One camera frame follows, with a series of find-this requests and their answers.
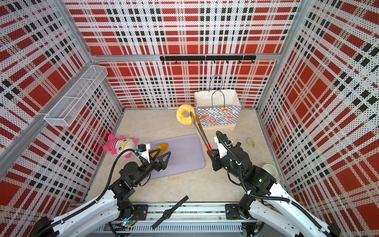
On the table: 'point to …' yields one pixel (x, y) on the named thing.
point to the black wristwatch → (167, 213)
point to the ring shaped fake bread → (184, 120)
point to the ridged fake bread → (163, 147)
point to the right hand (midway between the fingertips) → (210, 153)
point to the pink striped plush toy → (116, 145)
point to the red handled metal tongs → (202, 131)
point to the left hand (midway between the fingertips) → (165, 153)
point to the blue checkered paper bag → (218, 111)
